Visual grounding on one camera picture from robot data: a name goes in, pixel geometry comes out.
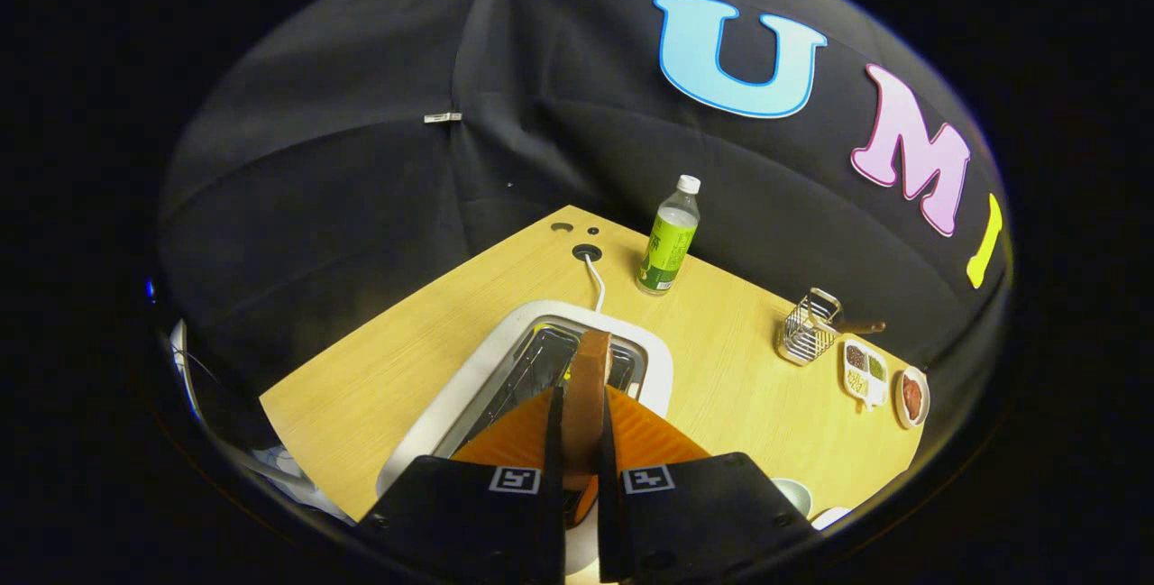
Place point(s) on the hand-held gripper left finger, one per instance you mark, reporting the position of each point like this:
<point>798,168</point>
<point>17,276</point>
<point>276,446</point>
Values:
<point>553,441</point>

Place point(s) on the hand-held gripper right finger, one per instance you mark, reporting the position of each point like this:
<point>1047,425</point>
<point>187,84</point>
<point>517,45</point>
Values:
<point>609,477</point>

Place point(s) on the bread slice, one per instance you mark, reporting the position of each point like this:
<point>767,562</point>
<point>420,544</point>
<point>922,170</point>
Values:
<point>588,396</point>

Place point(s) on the white toaster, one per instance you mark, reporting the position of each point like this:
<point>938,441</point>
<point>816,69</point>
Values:
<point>487,364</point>

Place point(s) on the pale green round plate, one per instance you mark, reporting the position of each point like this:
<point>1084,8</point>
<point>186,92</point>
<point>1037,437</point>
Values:
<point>795,495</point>

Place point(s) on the green label drink bottle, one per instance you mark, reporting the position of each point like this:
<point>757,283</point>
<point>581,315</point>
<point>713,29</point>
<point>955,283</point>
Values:
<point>667,247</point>

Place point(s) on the white square plate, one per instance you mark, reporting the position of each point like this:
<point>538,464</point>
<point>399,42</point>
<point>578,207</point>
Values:
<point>831,517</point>

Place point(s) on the pale yellow beans pile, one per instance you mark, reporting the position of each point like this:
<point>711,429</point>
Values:
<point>856,382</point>

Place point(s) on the white divided dish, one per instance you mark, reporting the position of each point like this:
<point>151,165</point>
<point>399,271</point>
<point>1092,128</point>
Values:
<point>867,397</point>

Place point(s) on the dark red beans pile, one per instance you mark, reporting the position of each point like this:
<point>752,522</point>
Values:
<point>856,357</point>

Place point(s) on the green beans pile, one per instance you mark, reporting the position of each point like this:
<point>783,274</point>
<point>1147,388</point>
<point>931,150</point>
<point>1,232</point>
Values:
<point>877,368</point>

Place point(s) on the white oval plate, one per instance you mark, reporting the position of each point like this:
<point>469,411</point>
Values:
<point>898,405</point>

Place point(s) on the brown meat strip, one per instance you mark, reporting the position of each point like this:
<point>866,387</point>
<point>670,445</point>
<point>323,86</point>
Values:
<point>912,396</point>

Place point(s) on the black backdrop cloth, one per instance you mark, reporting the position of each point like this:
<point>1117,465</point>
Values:
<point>361,161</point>

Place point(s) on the white cloth clip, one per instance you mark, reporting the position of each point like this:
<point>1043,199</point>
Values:
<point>442,117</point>

